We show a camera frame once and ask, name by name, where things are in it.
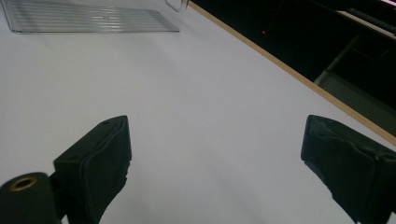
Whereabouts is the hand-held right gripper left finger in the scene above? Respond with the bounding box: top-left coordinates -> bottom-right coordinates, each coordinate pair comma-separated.
49,114 -> 133,224

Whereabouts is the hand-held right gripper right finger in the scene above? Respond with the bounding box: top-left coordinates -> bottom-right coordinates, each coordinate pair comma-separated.
300,114 -> 396,224

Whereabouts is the clear plastic packaging tray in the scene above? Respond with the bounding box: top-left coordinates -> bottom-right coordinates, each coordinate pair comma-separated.
0,0 -> 190,35

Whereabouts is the wooden table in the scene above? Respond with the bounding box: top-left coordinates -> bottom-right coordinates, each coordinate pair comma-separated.
187,0 -> 396,147

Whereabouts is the white metal stand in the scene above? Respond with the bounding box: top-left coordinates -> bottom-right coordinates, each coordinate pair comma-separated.
313,8 -> 396,87

